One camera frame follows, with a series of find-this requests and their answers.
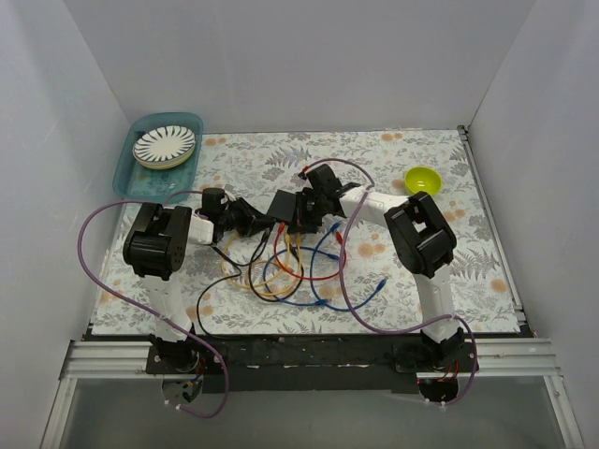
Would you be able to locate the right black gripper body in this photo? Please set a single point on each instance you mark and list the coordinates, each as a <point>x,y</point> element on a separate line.
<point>299,211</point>

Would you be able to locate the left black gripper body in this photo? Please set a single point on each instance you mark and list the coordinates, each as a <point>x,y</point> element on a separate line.
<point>249,217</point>

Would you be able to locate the black network switch box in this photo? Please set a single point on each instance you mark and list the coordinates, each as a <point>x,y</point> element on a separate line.
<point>281,207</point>

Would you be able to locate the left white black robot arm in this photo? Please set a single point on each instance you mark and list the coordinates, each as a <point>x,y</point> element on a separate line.
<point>155,249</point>

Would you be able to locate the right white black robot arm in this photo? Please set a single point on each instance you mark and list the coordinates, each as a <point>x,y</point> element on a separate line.
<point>423,241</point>

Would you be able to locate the floral patterned table mat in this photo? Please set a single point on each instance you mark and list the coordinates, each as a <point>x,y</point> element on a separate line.
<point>353,278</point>

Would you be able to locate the teal plastic tray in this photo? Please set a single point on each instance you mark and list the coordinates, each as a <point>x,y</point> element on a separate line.
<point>133,181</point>

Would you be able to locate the lime green bowl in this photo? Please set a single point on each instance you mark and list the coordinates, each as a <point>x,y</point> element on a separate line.
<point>423,179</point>

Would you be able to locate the striped white plate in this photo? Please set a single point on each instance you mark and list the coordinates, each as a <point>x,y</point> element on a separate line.
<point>165,147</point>

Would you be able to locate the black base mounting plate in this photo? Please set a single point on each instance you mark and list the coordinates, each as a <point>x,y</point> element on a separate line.
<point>336,362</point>

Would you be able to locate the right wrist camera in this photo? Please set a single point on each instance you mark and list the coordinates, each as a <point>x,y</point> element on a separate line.
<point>323,180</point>

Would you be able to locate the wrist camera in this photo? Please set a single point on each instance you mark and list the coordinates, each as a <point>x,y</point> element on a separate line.
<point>213,201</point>
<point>323,180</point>

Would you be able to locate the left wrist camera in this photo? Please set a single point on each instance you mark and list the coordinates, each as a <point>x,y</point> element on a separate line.
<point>213,201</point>

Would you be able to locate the aluminium frame rail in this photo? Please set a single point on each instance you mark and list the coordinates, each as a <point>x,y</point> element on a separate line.
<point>314,392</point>

